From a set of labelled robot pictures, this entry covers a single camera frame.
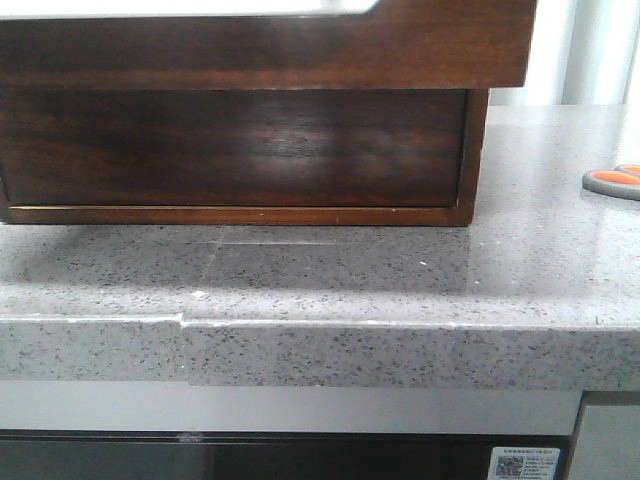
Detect black appliance under counter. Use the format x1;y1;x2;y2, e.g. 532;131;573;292
1;430;570;479

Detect white QR code label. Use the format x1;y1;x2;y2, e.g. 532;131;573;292
487;447;561;480

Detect grey orange handled scissors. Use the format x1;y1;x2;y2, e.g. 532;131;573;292
582;164;640;201

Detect grey cabinet door panel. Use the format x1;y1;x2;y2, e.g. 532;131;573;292
568;392;639;479

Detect dark wooden drawer cabinet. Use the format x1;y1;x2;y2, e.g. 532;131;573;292
1;89;488;226

